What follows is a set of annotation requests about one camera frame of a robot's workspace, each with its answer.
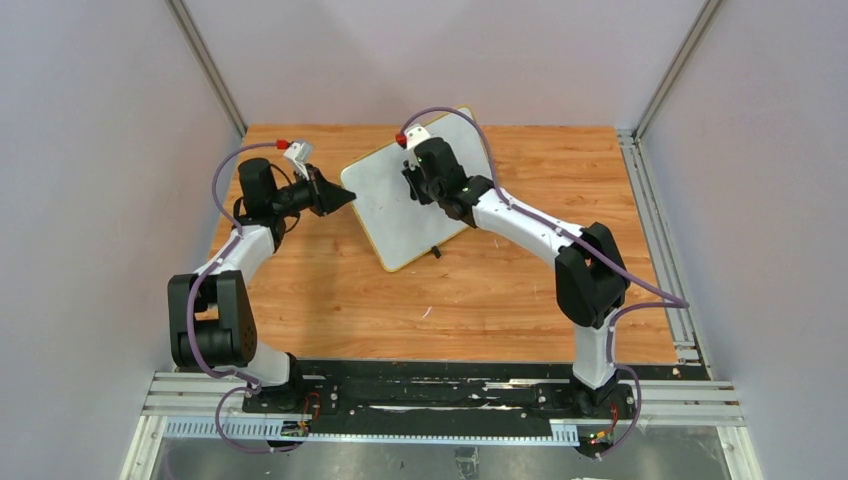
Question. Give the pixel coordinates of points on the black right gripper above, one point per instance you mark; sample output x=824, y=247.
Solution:
x=416, y=183

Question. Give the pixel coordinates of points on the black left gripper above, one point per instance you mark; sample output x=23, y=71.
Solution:
x=318, y=193

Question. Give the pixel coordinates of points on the yellow framed whiteboard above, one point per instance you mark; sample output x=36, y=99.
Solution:
x=399, y=229

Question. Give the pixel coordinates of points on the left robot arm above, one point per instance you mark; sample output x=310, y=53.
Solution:
x=211, y=322

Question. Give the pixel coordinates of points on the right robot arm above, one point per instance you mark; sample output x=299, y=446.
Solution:
x=589, y=291

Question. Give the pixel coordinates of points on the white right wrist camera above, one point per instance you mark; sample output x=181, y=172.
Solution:
x=415, y=135

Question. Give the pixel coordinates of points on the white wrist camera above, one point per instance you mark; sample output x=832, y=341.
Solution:
x=297, y=154
x=415, y=135

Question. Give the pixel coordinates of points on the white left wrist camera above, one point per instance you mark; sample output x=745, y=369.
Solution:
x=297, y=154

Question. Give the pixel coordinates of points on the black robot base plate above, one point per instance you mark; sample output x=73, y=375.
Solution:
x=429, y=398

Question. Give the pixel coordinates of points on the aluminium frame rails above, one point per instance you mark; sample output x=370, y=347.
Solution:
x=686, y=426

